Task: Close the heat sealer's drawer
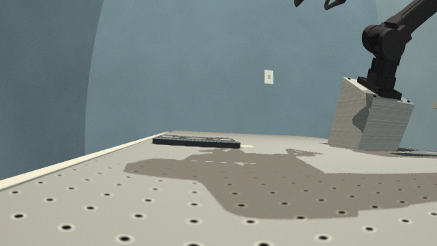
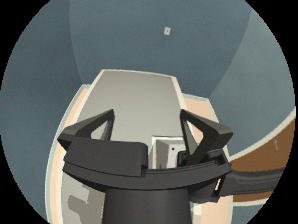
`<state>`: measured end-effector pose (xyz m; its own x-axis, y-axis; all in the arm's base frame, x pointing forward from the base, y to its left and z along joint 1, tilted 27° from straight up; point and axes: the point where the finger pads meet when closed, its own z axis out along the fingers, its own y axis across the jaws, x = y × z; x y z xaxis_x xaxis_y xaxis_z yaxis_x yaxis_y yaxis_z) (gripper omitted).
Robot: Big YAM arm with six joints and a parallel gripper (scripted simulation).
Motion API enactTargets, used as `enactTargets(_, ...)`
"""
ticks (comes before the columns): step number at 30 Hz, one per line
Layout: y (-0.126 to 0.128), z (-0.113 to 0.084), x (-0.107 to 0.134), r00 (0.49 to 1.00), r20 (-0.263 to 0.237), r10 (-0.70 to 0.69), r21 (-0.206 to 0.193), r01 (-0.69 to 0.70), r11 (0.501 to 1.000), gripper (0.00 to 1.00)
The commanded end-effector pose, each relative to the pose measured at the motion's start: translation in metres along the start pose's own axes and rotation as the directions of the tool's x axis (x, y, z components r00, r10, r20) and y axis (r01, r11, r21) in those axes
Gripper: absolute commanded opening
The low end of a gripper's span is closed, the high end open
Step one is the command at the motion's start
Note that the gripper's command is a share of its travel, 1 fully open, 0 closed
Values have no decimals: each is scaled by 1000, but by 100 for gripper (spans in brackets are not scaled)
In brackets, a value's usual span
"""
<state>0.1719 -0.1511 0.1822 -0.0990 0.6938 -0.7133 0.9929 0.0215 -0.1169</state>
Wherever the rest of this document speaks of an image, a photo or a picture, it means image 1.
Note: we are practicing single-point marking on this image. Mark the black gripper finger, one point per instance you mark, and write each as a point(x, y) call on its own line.
point(333, 4)
point(297, 2)

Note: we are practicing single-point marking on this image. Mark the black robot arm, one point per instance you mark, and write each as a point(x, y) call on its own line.
point(389, 44)

